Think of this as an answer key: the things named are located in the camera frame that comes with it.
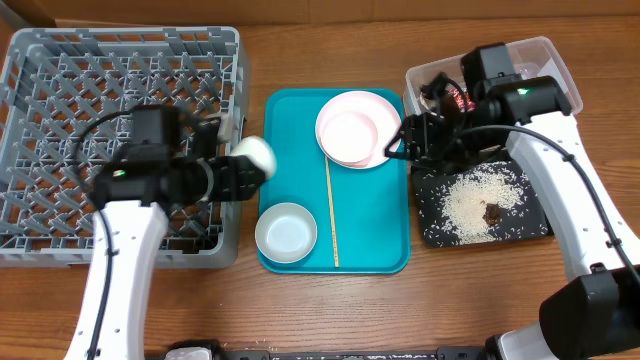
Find white paper cup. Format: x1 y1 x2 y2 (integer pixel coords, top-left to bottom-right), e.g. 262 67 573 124
230 136 277 180

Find red snack wrapper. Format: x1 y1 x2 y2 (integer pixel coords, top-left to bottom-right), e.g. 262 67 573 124
448 88 475 112

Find grey bowl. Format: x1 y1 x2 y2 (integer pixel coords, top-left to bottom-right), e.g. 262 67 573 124
255 203 318 264

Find white round plate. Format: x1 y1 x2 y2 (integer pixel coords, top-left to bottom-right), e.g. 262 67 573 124
315 90 401 169

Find pink bowl with rice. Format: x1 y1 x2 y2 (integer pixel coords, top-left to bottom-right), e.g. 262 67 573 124
319 112 378 165

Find wooden chopstick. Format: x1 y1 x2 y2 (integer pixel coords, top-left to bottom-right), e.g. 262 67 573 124
324 155 340 268

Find white tissue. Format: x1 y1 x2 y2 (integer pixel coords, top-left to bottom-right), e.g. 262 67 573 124
420 91 438 113

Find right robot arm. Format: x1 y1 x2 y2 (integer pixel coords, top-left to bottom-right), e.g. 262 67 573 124
393 75 639 359

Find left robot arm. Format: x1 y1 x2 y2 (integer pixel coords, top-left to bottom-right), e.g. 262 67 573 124
66 105 276 359

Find grey dishwasher rack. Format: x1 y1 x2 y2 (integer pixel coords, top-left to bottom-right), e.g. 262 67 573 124
1 26 251 267

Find spilled white rice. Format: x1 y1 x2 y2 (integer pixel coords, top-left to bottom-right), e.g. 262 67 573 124
417 162 549 246

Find black plastic tray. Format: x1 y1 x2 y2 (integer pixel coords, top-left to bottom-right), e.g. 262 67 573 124
410 158 556 250

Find teal plastic tray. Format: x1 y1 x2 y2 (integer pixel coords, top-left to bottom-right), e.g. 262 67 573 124
259 88 411 274

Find clear plastic bin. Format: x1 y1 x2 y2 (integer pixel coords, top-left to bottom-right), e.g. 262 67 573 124
403 37 583 116

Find black rail at bottom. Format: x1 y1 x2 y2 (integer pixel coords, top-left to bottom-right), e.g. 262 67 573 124
164 339 489 360

